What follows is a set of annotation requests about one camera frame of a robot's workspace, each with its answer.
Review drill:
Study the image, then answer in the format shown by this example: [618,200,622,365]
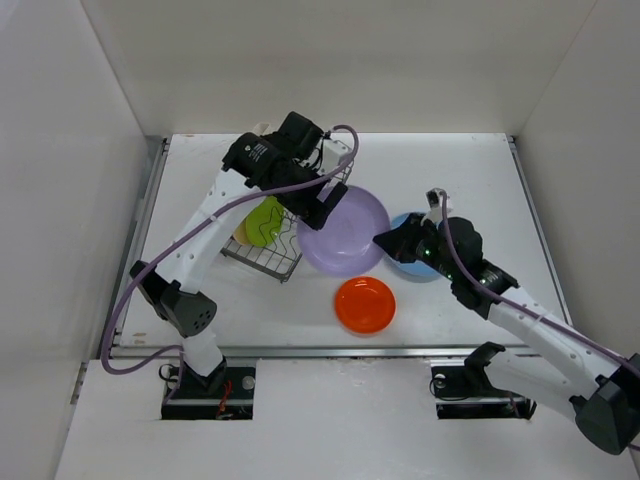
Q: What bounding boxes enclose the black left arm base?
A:
[158,363,256,421]

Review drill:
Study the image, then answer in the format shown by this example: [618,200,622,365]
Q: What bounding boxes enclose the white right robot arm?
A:
[373,213,639,455]

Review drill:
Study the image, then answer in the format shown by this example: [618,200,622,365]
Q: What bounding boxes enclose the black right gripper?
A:
[373,212,459,281]

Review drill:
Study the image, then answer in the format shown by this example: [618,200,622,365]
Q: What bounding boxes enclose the small purple plate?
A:
[296,185,390,278]

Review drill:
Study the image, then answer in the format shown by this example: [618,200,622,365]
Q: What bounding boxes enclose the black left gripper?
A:
[272,158,345,229]

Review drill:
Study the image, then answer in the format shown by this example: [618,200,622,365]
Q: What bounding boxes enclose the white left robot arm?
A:
[130,112,359,397]

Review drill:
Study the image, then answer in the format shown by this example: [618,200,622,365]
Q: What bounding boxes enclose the orange plate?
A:
[334,276,396,335]

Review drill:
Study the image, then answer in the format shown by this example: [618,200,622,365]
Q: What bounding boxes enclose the beige plate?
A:
[232,220,251,246]

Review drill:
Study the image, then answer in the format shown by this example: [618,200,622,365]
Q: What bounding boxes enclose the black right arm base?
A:
[429,365,537,420]

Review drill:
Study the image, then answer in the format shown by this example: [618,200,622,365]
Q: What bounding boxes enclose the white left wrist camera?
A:
[318,139,352,175]

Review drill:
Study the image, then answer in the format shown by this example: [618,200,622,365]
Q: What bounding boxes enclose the aluminium table frame rail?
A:
[137,133,568,357]

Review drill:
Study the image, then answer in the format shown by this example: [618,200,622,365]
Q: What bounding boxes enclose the white cutlery holder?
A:
[252,122,271,136]

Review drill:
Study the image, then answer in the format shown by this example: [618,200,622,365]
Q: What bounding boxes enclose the green plate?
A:
[245,196,284,247]

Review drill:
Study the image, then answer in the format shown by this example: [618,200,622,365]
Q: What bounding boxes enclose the blue plate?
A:
[387,211,444,284]

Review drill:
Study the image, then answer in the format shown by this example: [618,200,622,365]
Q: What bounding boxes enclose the grey wire dish rack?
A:
[219,149,357,284]

